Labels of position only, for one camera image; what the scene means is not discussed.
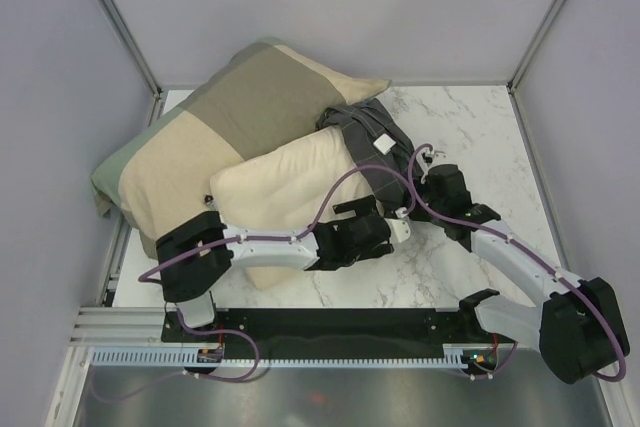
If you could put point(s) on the dark grey plaid pillowcase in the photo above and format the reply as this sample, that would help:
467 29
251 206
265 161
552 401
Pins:
373 138

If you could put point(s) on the right aluminium frame post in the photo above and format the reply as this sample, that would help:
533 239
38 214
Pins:
549 18

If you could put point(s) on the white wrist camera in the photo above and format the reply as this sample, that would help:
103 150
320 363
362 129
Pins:
400 230
430 157

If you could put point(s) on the green beige patchwork pillow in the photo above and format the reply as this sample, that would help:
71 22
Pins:
266 96

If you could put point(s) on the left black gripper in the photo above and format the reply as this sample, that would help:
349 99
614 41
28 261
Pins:
365 207

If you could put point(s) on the cream pillow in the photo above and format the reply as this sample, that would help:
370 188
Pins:
284 189

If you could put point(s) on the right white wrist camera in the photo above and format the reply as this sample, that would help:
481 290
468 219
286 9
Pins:
430 157

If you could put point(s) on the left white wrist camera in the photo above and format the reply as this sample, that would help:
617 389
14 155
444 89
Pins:
400 230

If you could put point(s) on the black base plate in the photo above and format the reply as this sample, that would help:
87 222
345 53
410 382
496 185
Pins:
353 333

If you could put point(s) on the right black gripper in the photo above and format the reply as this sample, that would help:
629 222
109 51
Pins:
416 214

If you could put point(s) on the aluminium frame post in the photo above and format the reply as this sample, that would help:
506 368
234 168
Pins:
124 34
549 18

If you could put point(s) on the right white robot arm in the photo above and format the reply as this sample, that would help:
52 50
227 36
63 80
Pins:
574 324

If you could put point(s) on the left aluminium frame post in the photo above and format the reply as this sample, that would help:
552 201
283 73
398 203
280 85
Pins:
124 34

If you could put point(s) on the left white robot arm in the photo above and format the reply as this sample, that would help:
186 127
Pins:
195 255

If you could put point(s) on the light blue slotted cable duct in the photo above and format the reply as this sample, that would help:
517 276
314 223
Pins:
193 357

